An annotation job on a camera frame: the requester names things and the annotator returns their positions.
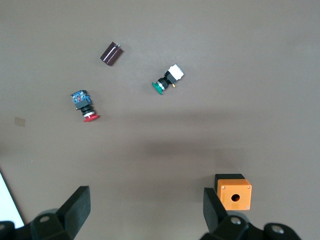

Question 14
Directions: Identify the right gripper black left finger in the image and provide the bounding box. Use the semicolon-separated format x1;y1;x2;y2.
29;185;91;240

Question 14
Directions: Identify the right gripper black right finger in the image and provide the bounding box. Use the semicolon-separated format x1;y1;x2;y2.
199;187;251;240

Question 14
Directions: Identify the red push button switch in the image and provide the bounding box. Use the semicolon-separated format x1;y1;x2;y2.
70;89;100;123

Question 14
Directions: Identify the white drawer cabinet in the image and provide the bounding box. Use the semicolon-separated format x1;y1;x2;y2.
0;170;26;228

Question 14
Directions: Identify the orange button enclosure box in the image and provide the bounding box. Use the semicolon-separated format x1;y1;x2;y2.
214;173;253;211

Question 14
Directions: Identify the green push button switch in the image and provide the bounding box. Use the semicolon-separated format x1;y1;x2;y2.
151;63;185;96

